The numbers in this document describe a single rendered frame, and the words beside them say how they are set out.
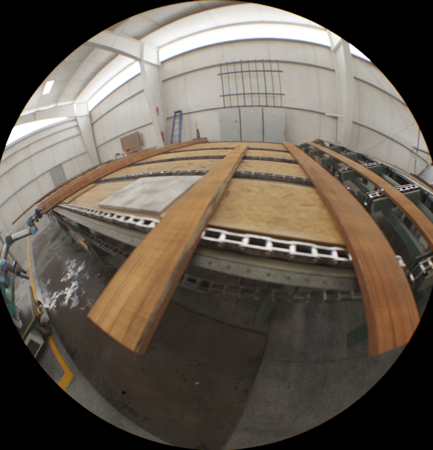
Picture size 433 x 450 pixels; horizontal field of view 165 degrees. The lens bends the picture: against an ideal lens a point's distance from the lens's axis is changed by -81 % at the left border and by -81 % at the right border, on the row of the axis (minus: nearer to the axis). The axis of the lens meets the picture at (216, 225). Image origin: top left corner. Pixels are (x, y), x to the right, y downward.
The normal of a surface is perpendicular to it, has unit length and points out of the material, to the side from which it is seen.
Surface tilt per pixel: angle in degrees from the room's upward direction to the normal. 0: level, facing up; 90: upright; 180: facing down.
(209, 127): 88
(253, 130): 90
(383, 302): 0
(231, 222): 0
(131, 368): 0
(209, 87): 89
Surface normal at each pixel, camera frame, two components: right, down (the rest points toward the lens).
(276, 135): -0.34, 0.58
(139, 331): -0.08, -0.81
